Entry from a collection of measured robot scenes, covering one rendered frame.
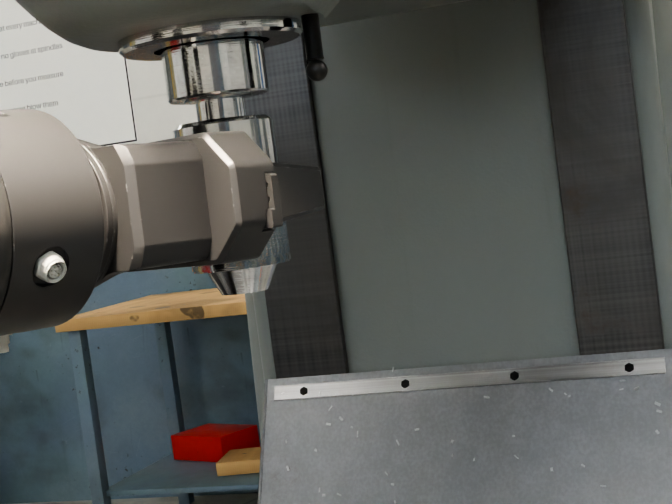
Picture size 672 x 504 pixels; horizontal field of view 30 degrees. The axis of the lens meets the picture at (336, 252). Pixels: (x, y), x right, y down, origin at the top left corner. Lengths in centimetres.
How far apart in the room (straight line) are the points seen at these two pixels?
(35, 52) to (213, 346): 149
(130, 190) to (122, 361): 502
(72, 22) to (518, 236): 47
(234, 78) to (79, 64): 496
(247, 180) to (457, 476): 46
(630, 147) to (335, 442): 31
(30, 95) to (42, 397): 133
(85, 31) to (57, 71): 502
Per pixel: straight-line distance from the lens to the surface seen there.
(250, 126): 57
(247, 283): 58
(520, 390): 93
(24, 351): 576
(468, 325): 95
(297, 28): 58
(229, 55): 57
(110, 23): 54
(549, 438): 92
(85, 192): 48
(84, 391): 469
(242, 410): 530
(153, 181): 50
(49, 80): 560
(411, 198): 95
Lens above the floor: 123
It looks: 3 degrees down
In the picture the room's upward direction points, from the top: 8 degrees counter-clockwise
